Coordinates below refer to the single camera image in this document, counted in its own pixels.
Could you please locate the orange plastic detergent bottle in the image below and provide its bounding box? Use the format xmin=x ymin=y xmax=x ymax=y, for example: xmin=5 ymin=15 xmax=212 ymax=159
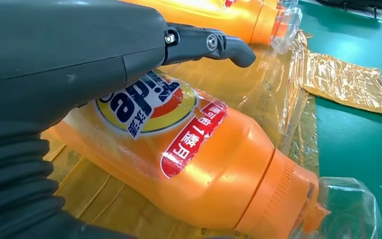
xmin=41 ymin=69 xmax=382 ymax=239
xmin=118 ymin=0 xmax=303 ymax=55

